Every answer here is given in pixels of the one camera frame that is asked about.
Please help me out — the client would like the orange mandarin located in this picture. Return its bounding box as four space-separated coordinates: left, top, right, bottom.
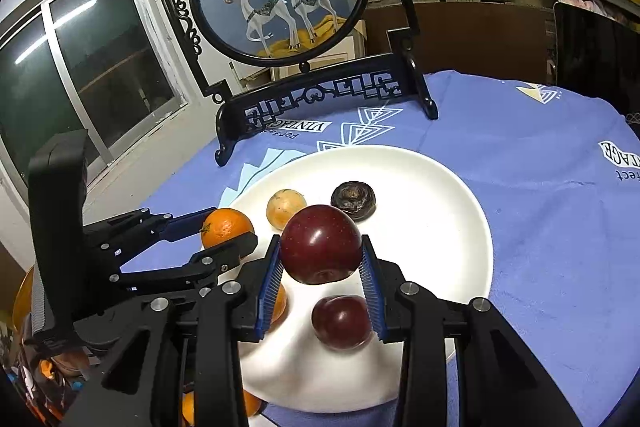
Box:
200 208 254 248

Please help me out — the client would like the large dark red plum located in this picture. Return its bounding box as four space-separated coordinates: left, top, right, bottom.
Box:
280 205 362 285

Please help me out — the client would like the wooden chair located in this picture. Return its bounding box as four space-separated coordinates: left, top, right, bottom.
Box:
12 267 35 334

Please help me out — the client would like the tan round longan fruit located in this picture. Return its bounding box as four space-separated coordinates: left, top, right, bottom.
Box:
266 188 307 231

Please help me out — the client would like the small dark red plum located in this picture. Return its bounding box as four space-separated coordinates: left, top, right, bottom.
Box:
311 295 372 351

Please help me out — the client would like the dark brown water chestnut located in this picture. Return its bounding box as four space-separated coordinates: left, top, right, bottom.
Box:
331 181 376 222

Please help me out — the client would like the white round plate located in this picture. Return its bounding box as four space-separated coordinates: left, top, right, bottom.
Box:
220 145 494 413

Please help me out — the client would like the round deer art screen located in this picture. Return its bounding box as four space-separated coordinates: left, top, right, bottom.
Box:
162 0 438 165

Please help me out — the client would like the aluminium frame window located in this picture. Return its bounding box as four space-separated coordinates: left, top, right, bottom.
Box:
1 0 186 202

